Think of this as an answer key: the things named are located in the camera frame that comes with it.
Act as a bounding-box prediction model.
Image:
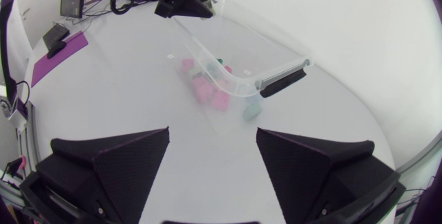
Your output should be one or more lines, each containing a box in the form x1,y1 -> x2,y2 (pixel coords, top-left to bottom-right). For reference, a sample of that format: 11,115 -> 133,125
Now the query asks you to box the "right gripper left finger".
34,127 -> 171,224

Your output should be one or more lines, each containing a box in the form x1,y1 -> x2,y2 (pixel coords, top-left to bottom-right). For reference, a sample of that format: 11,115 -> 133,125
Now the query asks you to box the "black computer mouse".
46,40 -> 68,59

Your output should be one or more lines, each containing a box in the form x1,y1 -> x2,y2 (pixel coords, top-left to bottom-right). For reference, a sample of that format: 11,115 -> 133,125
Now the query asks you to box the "black cable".
66,1 -> 115,23

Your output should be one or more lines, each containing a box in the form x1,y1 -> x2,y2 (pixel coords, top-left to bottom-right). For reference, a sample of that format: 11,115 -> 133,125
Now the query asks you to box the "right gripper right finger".
256,127 -> 398,224

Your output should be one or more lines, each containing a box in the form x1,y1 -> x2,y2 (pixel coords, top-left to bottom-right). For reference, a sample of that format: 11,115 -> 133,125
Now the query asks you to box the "blue toy brick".
247,94 -> 263,107

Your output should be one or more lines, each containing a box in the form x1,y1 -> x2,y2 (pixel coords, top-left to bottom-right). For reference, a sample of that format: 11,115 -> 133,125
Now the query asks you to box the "dark mat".
30,30 -> 89,88

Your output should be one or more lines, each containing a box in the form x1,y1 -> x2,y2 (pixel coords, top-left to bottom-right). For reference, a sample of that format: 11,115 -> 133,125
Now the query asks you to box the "black keyboard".
42,23 -> 70,50

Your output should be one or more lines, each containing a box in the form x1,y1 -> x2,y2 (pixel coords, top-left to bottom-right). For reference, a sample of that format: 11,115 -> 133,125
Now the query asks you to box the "clear plastic container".
171,0 -> 314,138

